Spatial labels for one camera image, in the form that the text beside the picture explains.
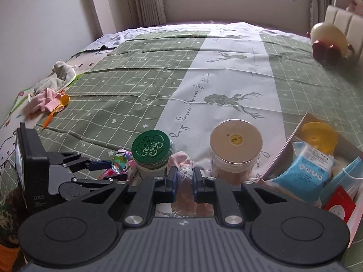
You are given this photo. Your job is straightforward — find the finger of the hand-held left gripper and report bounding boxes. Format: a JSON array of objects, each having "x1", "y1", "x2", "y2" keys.
[
  {"x1": 49, "y1": 151, "x2": 114, "y2": 173},
  {"x1": 58, "y1": 175, "x2": 128, "y2": 202}
]

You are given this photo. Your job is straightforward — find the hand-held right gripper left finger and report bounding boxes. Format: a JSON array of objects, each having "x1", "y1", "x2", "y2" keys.
[{"x1": 74, "y1": 167, "x2": 178, "y2": 227}]

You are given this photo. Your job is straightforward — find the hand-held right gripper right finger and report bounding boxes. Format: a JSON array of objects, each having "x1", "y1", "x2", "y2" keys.
[{"x1": 191, "y1": 166, "x2": 292, "y2": 227}]

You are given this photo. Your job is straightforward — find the pink ribbon hair bow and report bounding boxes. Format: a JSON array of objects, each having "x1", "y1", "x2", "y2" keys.
[{"x1": 167, "y1": 151, "x2": 198, "y2": 216}]

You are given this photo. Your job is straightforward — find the colourful candy packet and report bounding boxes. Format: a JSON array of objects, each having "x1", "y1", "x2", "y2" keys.
[{"x1": 98, "y1": 148, "x2": 137, "y2": 181}]

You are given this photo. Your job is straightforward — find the pink cardboard box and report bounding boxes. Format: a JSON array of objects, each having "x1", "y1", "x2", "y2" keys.
[{"x1": 259, "y1": 112, "x2": 363, "y2": 250}]

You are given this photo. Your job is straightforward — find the blue wet wipes pack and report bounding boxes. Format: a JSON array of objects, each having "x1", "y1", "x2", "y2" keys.
[{"x1": 272, "y1": 141, "x2": 337, "y2": 197}]

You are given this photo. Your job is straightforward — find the red paper packet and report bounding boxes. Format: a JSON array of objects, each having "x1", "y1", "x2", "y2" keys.
[{"x1": 323, "y1": 185, "x2": 357, "y2": 224}]

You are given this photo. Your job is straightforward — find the stack of blue face masks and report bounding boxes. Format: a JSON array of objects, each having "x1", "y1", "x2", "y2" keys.
[{"x1": 320, "y1": 158, "x2": 363, "y2": 202}]

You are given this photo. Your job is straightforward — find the cartoon printed blanket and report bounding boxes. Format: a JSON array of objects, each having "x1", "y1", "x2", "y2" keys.
[{"x1": 0, "y1": 53, "x2": 95, "y2": 194}]

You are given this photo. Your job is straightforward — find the green lid glass jar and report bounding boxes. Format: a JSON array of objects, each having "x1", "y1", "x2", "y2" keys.
[{"x1": 131, "y1": 129, "x2": 174, "y2": 178}]

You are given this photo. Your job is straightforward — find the beige lid clear jar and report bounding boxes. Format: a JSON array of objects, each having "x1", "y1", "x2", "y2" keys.
[{"x1": 209, "y1": 119, "x2": 263, "y2": 182}]

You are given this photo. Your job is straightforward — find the pink cloth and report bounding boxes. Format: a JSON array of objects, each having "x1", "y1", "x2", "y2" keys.
[{"x1": 27, "y1": 88, "x2": 66, "y2": 120}]

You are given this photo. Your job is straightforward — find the orange plastic spoon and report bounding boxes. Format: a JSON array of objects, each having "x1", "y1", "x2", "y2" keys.
[{"x1": 42, "y1": 94, "x2": 71, "y2": 128}]

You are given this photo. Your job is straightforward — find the green plaid bed sheet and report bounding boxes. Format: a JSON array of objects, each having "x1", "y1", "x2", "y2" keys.
[{"x1": 36, "y1": 21, "x2": 363, "y2": 272}]

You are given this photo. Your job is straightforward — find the grey plush cloth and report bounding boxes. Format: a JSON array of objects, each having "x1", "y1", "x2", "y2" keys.
[{"x1": 33, "y1": 60, "x2": 77, "y2": 96}]

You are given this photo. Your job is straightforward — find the beige curtain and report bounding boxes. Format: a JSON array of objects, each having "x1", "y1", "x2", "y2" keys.
[
  {"x1": 307, "y1": 0, "x2": 338, "y2": 35},
  {"x1": 129, "y1": 0, "x2": 168, "y2": 29}
]

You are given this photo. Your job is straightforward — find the cream plush toy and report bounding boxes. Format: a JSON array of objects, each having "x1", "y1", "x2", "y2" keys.
[{"x1": 307, "y1": 22, "x2": 355, "y2": 64}]

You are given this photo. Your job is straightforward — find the beige padded headboard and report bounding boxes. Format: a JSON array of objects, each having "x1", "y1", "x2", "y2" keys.
[{"x1": 323, "y1": 5, "x2": 363, "y2": 61}]

